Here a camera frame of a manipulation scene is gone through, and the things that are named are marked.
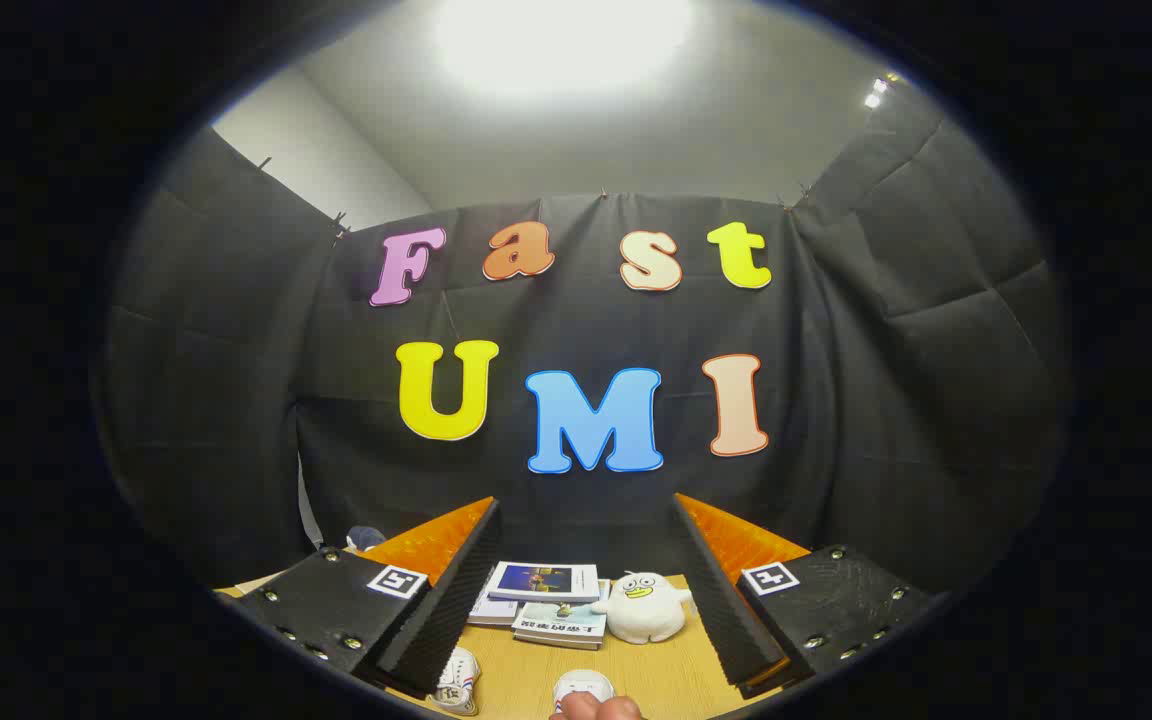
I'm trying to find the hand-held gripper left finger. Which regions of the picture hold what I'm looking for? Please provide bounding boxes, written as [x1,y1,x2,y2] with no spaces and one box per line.
[234,496,504,699]

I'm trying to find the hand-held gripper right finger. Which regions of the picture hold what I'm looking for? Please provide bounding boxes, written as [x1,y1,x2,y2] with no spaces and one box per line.
[673,492,934,700]

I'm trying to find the white striped canvas shoe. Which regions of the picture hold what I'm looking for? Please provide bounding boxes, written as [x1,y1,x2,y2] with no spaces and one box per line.
[433,647,482,717]
[553,670,617,713]

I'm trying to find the thin white booklet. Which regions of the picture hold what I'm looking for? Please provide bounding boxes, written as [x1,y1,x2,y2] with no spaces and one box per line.
[466,570,523,628]

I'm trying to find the white duck plush toy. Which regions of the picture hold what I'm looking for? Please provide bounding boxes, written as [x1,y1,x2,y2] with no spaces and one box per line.
[591,571,694,645]

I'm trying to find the dark blue picture book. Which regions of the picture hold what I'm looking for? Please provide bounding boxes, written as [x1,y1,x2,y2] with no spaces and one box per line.
[488,561,600,604]

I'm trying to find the light blue cover book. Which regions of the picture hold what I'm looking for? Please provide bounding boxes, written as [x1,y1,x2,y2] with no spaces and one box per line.
[513,580,609,652]

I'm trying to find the small ceiling spotlight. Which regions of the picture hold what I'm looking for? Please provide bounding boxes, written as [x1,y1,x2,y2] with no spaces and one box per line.
[862,72,905,111]

